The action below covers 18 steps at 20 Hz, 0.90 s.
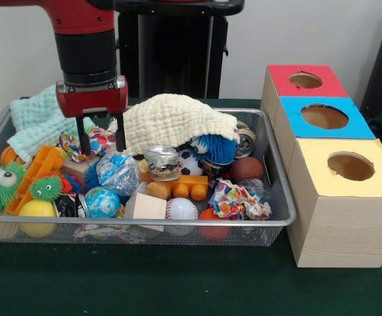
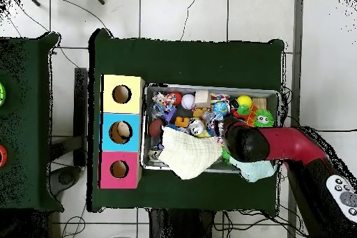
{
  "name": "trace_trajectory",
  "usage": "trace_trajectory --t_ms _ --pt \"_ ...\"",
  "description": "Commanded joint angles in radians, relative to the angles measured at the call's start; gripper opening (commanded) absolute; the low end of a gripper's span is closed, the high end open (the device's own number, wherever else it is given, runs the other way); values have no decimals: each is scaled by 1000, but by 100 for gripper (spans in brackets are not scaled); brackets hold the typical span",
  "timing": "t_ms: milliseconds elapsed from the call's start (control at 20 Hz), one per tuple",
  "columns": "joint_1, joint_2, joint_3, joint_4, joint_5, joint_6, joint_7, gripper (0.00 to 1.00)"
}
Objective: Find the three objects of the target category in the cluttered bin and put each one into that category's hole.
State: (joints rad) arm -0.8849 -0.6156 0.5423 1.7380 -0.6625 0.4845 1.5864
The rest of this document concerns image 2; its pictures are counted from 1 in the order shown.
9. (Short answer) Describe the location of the mint green cloth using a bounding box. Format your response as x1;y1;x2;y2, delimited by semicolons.
229;157;278;184

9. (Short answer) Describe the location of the shallow mesh bin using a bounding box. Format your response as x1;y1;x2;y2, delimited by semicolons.
140;82;280;176

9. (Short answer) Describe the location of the wooden box with three holes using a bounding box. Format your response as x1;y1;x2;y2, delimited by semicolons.
98;74;146;190

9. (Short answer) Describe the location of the white baseball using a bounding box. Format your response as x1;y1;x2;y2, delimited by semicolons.
181;93;196;110

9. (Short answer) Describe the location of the crushed silver can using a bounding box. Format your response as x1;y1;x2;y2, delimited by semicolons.
188;117;206;137

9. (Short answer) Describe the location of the red orange ball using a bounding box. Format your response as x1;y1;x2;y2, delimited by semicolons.
171;91;183;106

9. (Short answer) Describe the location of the crumpled colourful paper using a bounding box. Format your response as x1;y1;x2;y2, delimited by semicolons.
151;91;178;112

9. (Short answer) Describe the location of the plain wooden cube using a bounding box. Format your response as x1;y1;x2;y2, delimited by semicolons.
194;89;212;108

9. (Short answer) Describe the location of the cream waffle cloth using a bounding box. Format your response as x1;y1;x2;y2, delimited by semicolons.
158;126;224;181

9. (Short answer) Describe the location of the dark green table cloth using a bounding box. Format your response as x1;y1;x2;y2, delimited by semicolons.
86;27;286;214
0;32;64;211

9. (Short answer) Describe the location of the yellow ball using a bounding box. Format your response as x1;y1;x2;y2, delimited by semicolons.
236;94;253;107

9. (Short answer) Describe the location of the large green spiky eyed toy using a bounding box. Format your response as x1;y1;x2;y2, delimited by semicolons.
253;108;275;128

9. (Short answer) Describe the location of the black upright panel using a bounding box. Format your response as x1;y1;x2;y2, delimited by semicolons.
73;67;89;167

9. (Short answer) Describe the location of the thin black floor cable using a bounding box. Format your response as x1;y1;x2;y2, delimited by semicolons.
179;0;202;42

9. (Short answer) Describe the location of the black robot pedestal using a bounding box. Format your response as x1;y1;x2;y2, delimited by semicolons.
149;209;215;238

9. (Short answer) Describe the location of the thick black floor cable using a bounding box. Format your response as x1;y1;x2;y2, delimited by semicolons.
317;128;357;133

